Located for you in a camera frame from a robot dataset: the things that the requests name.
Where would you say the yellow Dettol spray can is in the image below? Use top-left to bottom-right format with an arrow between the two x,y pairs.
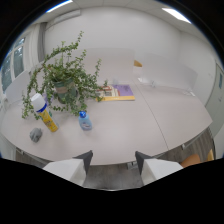
30,92 -> 60,133

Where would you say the orange chair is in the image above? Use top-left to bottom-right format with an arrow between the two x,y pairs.
179,148 -> 215,169

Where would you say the small blue bottle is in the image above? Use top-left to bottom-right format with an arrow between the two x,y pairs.
78,110 -> 94,132

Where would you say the grey crumpled cloth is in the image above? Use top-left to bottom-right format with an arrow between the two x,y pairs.
29,127 -> 44,144

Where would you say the purple and yellow book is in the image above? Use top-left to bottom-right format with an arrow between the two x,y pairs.
95,83 -> 136,102

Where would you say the green potted plant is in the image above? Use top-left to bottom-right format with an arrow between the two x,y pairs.
21,30 -> 109,120

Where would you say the white partition panel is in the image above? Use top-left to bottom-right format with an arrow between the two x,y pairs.
81,47 -> 136,84
132,53 -> 198,90
4,70 -> 32,104

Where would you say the window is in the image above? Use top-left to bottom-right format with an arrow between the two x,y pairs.
0,37 -> 27,93

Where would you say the ceiling light panel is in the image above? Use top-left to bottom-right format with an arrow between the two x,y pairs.
161,7 -> 192,25

